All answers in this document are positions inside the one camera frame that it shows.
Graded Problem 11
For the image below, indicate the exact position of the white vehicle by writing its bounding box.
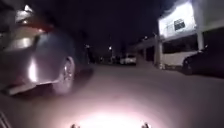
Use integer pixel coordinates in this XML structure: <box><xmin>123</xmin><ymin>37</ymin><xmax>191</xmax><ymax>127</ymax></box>
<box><xmin>119</xmin><ymin>54</ymin><xmax>138</xmax><ymax>66</ymax></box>

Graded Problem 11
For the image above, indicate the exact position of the grey asphalt road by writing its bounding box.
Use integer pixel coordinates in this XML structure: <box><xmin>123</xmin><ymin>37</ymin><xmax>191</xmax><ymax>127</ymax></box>
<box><xmin>0</xmin><ymin>62</ymin><xmax>224</xmax><ymax>128</ymax></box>

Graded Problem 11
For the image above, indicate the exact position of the low building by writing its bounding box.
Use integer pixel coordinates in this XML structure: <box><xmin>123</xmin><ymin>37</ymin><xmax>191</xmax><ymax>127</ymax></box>
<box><xmin>132</xmin><ymin>35</ymin><xmax>160</xmax><ymax>65</ymax></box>

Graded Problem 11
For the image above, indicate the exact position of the dark car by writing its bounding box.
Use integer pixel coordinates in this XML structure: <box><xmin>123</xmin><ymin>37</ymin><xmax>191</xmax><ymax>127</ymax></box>
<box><xmin>181</xmin><ymin>45</ymin><xmax>224</xmax><ymax>78</ymax></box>
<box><xmin>0</xmin><ymin>27</ymin><xmax>97</xmax><ymax>98</ymax></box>

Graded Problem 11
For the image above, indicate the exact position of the robot's own part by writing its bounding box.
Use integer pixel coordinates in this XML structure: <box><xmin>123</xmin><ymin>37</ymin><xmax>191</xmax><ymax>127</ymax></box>
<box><xmin>140</xmin><ymin>122</ymin><xmax>152</xmax><ymax>128</ymax></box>
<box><xmin>69</xmin><ymin>123</ymin><xmax>81</xmax><ymax>128</ymax></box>

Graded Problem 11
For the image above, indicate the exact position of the white building with window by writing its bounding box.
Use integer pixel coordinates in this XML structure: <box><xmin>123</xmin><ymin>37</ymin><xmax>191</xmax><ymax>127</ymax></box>
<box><xmin>154</xmin><ymin>0</ymin><xmax>224</xmax><ymax>70</ymax></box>

